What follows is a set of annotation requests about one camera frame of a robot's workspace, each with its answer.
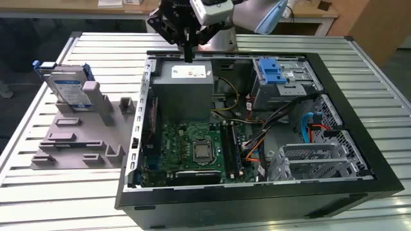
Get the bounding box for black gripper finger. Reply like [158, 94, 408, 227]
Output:
[189, 23, 225, 63]
[146, 9, 190, 63]

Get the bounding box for hard disk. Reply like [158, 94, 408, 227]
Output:
[32, 61, 96, 113]

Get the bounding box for blue data wire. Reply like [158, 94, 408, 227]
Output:
[300, 111, 322, 145]

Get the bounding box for metal disk bay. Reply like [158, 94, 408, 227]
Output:
[268, 142, 369, 181]

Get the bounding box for grey power supply unit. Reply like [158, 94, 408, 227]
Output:
[150, 60, 214, 123]

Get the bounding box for wooden desk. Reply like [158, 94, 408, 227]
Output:
[0, 0, 340, 37]

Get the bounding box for blue plastic drive latch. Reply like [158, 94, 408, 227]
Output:
[257, 58, 289, 85]

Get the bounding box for metal drive cage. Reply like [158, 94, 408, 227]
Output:
[250, 57, 324, 112]

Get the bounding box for green motherboard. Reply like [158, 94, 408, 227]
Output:
[140, 121, 258, 186]

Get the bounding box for silver CPU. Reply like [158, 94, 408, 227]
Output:
[194, 144, 210, 158]

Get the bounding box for black RAM slot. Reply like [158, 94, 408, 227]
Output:
[222, 121, 232, 178]

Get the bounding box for green RAM stick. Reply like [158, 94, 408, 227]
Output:
[230, 122, 242, 175]

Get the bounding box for CPU socket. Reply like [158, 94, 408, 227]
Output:
[190, 138, 216, 166]

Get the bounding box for grey parts rack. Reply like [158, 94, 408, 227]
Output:
[30, 81, 138, 171]

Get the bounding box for black graphics card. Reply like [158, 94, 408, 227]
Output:
[166, 169, 222, 186]

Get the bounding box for grey metal stand foot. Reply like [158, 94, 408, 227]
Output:
[0, 78, 14, 99]

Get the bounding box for wooden cabinet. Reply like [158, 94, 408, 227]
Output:
[326, 0, 411, 69]

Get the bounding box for black PC case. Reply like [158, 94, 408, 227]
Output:
[114, 50, 405, 230]

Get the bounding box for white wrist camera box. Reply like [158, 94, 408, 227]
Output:
[188, 0, 237, 26]

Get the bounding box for yellow and black wires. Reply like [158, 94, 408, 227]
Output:
[210, 76, 240, 113]

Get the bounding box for black cable bundle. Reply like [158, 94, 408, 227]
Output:
[241, 93, 324, 151]

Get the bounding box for orange wire bundle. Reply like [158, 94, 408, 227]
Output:
[244, 143, 261, 165]

